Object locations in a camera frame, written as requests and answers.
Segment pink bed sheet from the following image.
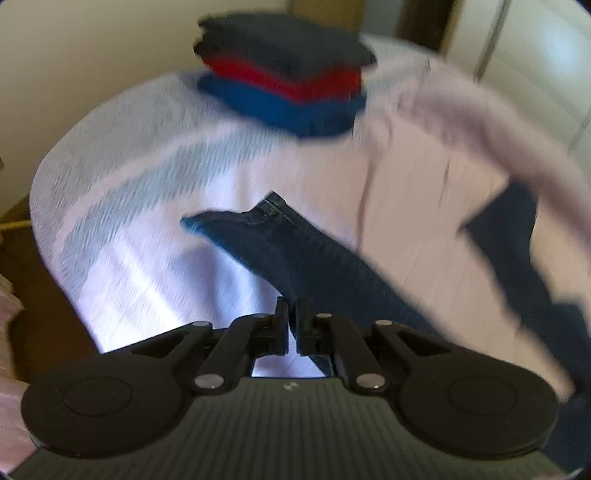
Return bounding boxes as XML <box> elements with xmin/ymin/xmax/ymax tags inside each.
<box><xmin>355</xmin><ymin>55</ymin><xmax>583</xmax><ymax>402</ymax></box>

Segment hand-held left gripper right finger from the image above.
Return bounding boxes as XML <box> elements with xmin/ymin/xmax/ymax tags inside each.
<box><xmin>295</xmin><ymin>298</ymin><xmax>465</xmax><ymax>395</ymax></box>

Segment folded dark grey pants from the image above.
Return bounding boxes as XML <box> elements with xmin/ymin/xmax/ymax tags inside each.
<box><xmin>194</xmin><ymin>14</ymin><xmax>377</xmax><ymax>84</ymax></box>

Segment white wardrobe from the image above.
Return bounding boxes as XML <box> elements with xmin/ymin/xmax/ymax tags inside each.
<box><xmin>443</xmin><ymin>0</ymin><xmax>591</xmax><ymax>155</ymax></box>

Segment folded red garment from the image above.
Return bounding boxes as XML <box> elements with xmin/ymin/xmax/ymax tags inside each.
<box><xmin>203</xmin><ymin>53</ymin><xmax>363</xmax><ymax>103</ymax></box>

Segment pink cloth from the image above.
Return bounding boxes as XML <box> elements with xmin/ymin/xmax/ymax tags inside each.
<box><xmin>0</xmin><ymin>272</ymin><xmax>34</xmax><ymax>472</ymax></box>

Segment blue denim jeans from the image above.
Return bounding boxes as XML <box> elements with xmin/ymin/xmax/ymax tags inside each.
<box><xmin>180</xmin><ymin>191</ymin><xmax>591</xmax><ymax>478</ymax></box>

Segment folded blue garment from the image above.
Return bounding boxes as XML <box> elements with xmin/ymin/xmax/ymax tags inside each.
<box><xmin>196</xmin><ymin>74</ymin><xmax>368</xmax><ymax>139</ymax></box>

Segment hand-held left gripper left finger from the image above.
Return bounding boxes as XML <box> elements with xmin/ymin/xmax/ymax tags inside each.
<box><xmin>102</xmin><ymin>298</ymin><xmax>291</xmax><ymax>395</ymax></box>

